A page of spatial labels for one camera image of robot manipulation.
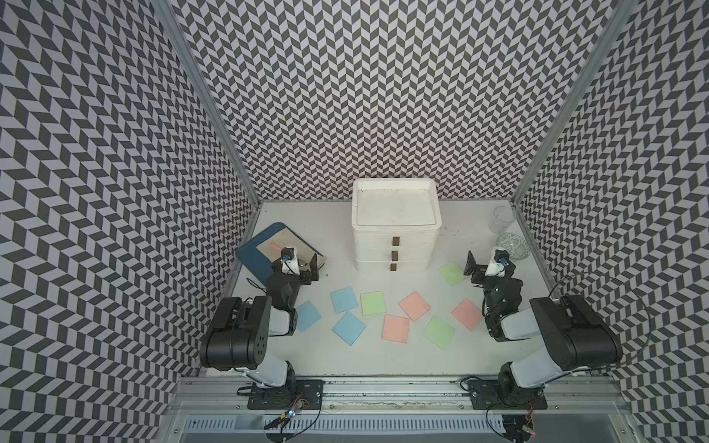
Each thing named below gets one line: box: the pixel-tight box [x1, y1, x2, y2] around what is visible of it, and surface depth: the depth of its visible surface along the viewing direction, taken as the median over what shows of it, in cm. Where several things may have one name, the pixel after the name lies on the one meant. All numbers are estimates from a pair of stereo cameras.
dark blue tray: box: [236, 221, 327, 287], surface depth 104 cm
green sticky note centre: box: [360, 290, 388, 317], surface depth 91 cm
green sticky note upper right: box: [437, 261, 467, 288], surface depth 101 cm
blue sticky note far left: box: [296, 299, 323, 334], surface depth 90 cm
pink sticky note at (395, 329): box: [381, 313, 409, 344], surface depth 86 cm
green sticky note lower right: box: [420, 315, 456, 351], surface depth 87 cm
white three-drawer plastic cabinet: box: [350, 177, 443, 274], surface depth 86 cm
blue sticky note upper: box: [329, 285, 359, 314], surface depth 93 cm
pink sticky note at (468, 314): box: [451, 299, 482, 332], surface depth 92 cm
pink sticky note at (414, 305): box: [398, 291, 432, 323], surface depth 92 cm
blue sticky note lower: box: [331, 311, 367, 347], surface depth 86 cm
